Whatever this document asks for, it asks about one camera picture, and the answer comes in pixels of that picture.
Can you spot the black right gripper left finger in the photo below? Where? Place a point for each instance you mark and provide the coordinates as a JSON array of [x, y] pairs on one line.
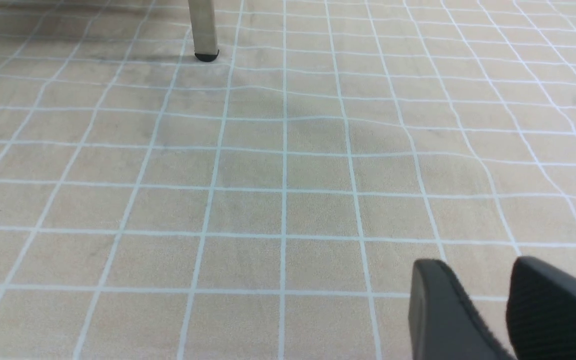
[[443, 321]]

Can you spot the silver metal shoe rack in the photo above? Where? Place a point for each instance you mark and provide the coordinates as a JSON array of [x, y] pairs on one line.
[[203, 24]]

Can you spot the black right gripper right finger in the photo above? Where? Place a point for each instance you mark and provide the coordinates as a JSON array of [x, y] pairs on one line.
[[541, 311]]

